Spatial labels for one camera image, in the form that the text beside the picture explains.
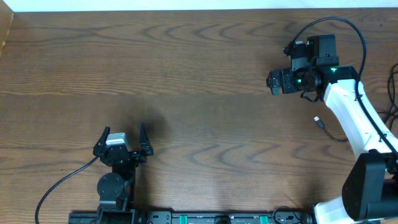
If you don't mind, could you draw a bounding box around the black left camera cable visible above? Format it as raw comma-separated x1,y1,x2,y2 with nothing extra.
34,156,100,224

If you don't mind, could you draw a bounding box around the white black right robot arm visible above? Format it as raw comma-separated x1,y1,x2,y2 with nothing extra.
267,35,397,223

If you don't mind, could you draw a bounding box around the black cable blue connector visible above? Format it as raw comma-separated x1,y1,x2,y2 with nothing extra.
377,64,397,130

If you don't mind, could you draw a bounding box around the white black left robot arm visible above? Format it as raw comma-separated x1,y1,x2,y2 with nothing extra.
93,123,154,224

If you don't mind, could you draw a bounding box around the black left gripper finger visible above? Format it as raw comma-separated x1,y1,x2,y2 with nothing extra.
93,126,110,156
139,123,154,156

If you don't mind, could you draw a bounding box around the black USB cable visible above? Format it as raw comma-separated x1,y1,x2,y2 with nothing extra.
313,116,349,143

